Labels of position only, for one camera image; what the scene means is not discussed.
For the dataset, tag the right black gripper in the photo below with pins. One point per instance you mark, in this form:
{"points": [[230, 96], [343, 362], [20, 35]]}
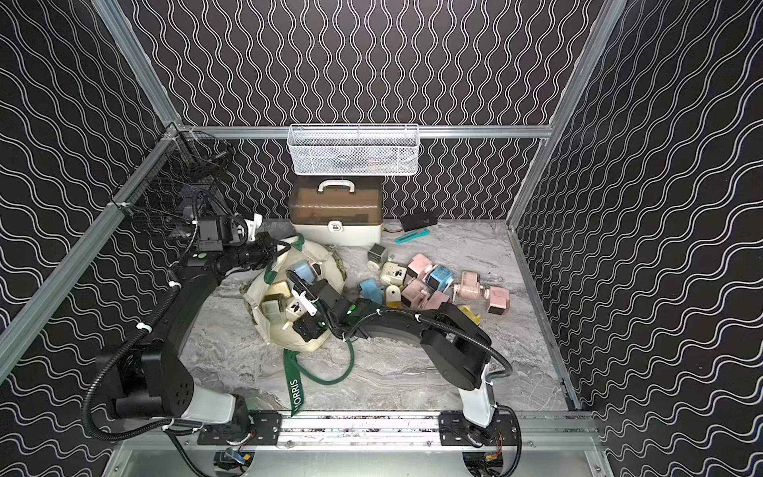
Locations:
{"points": [[305, 328]]}

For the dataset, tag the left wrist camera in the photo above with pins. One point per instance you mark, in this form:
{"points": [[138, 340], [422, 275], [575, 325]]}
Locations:
{"points": [[217, 233]]}

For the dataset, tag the blue rounded pencil sharpener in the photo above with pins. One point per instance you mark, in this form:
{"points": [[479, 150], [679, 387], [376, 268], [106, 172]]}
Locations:
{"points": [[370, 290]]}

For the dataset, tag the cream tote bag green handles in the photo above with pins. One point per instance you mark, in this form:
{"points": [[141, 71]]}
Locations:
{"points": [[284, 318]]}

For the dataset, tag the blue square pencil sharpener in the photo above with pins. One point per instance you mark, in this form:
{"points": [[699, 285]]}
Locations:
{"points": [[440, 278]]}

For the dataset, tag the black battery pack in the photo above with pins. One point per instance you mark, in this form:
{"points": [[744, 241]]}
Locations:
{"points": [[417, 221]]}

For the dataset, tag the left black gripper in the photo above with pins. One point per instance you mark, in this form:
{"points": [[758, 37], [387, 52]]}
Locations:
{"points": [[262, 248]]}

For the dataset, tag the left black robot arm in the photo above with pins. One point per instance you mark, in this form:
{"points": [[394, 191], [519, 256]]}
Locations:
{"points": [[142, 385]]}

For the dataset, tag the pink boxy pencil sharpener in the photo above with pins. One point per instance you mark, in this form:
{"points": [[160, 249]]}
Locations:
{"points": [[415, 294]]}

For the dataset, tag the teal utility knife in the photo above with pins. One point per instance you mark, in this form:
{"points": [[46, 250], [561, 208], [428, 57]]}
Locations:
{"points": [[412, 235]]}

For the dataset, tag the pink square pencil sharpener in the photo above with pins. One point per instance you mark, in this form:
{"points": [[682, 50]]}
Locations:
{"points": [[499, 300]]}

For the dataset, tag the white wire mesh basket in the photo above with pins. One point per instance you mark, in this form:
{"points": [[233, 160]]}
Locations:
{"points": [[354, 149]]}

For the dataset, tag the green pencil sharpener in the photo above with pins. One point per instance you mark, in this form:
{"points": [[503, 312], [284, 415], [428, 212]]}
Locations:
{"points": [[377, 257]]}

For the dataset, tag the olive yellow square sharpener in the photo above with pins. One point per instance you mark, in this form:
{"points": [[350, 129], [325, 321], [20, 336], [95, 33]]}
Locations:
{"points": [[467, 310]]}

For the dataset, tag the cream cartoon pencil sharpener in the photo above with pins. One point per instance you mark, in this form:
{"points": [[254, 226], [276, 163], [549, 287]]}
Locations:
{"points": [[293, 310]]}

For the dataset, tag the pink round pencil sharpener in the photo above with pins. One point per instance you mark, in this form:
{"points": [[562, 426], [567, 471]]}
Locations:
{"points": [[469, 286]]}

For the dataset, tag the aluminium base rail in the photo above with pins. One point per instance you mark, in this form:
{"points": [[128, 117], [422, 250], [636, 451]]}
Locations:
{"points": [[425, 431]]}

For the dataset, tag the light blue pencil sharpener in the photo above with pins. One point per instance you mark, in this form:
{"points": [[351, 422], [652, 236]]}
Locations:
{"points": [[305, 270]]}

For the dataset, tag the cream white pencil sharpener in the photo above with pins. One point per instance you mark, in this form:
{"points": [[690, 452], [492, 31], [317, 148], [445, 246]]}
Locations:
{"points": [[393, 274]]}

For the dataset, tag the yellow pencil sharpener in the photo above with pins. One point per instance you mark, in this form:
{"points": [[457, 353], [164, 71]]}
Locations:
{"points": [[393, 297]]}

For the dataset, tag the brown lid white toolbox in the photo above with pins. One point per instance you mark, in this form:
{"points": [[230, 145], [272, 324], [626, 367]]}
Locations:
{"points": [[338, 211]]}

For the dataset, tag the black wire basket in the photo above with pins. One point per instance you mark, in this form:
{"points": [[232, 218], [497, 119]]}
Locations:
{"points": [[187, 180]]}

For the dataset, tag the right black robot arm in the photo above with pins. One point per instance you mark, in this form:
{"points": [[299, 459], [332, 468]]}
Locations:
{"points": [[459, 349]]}

